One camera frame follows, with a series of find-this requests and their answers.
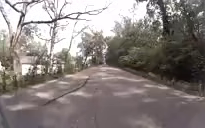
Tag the distant green trees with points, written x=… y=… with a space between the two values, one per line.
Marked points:
x=91 y=48

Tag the grey asphalt road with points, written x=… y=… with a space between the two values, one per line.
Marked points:
x=120 y=100

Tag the bare tree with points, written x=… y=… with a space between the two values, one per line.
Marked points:
x=52 y=40
x=14 y=40

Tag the row of leafy trees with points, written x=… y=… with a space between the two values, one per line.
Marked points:
x=163 y=50

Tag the white building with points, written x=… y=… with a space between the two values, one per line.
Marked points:
x=29 y=65

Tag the grass verge with bushes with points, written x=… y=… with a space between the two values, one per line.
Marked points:
x=13 y=81

